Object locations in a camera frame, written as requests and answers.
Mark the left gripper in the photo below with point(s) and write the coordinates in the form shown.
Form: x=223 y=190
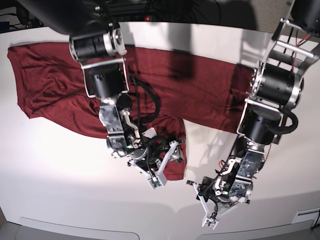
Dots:
x=225 y=192

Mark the white label box with cable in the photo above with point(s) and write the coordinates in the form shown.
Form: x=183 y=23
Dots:
x=307 y=215

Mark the black power strip red switch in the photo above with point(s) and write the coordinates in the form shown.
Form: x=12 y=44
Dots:
x=135 y=18

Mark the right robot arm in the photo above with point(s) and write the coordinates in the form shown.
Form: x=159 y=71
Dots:
x=96 y=43

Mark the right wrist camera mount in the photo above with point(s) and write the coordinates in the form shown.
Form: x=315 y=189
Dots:
x=155 y=171

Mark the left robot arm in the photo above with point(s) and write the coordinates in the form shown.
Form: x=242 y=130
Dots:
x=275 y=90

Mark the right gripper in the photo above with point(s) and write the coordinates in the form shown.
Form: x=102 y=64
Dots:
x=155 y=153

